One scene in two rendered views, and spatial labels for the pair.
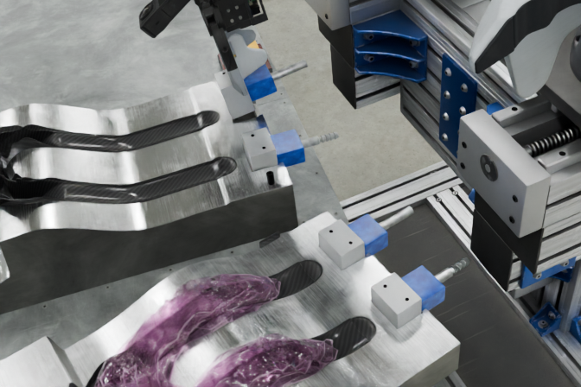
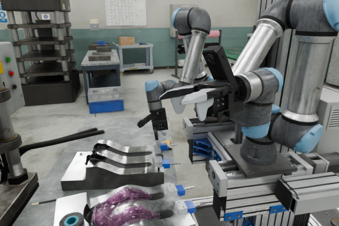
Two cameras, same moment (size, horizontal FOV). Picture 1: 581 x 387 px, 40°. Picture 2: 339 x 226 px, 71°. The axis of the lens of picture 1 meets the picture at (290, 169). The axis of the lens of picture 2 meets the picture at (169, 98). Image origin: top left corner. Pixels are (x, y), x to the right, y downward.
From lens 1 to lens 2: 27 cm
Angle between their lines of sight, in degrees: 26
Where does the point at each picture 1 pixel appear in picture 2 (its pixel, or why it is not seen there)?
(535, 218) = (223, 191)
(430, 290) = (191, 207)
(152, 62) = (143, 140)
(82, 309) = (100, 193)
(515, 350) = not seen: outside the picture
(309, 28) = not seen: hidden behind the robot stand
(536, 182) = (223, 179)
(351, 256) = (173, 193)
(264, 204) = (155, 176)
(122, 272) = (113, 186)
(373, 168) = (204, 194)
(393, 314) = (178, 210)
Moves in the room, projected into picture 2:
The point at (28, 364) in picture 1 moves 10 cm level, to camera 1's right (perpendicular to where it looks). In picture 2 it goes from (79, 197) to (102, 200)
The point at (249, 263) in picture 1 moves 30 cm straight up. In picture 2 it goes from (146, 189) to (143, 130)
